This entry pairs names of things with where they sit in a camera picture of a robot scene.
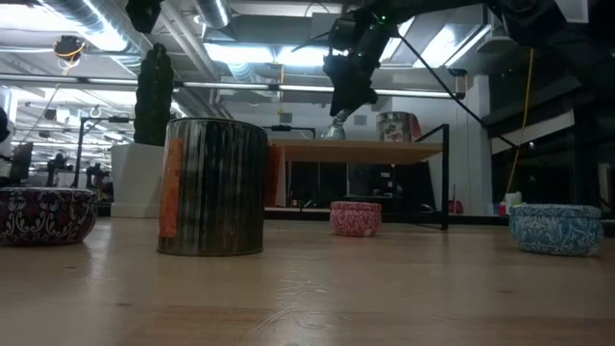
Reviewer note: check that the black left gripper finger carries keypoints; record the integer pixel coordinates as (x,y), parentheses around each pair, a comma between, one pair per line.
(144,14)

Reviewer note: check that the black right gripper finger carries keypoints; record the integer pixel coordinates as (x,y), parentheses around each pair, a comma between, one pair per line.
(351,86)

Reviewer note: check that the green glass candlestick holder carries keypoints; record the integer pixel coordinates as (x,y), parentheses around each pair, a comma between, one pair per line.
(336,130)

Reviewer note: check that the metal can picture label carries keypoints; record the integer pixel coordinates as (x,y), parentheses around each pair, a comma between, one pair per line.
(396,127)

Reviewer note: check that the pink patterned round tin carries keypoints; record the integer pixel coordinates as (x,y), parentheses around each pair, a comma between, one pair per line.
(355,218)

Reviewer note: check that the metal can orange label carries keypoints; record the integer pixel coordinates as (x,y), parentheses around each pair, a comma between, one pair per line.
(216,192)

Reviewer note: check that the purple floral round tin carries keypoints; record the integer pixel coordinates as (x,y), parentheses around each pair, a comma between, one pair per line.
(43,216)

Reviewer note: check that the blue patterned round tin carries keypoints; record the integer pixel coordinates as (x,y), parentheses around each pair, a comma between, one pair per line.
(556,230)

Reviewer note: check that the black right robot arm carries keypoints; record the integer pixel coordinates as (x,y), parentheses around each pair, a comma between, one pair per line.
(528,19)

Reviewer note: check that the wooden shelf riser black legs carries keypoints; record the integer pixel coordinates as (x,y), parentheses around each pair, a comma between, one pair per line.
(355,153)

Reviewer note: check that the green cactus plant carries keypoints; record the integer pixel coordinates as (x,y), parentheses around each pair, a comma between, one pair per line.
(154,96)

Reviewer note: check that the long ceiling light bar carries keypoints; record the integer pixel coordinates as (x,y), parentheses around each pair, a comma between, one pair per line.
(240,86)

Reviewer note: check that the black metal stand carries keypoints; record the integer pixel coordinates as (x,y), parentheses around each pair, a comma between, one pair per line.
(96,120)

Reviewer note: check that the orange panel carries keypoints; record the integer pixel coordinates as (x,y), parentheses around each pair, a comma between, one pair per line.
(276,178)

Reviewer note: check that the small red object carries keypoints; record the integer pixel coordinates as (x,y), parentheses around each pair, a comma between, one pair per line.
(455,207)

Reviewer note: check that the dark computer monitor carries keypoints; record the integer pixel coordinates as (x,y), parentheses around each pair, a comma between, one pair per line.
(21,161)

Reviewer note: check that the red container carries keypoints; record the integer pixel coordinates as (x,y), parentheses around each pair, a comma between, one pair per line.
(501,210)

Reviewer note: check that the green white bottle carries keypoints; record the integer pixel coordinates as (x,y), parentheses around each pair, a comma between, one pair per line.
(512,202)

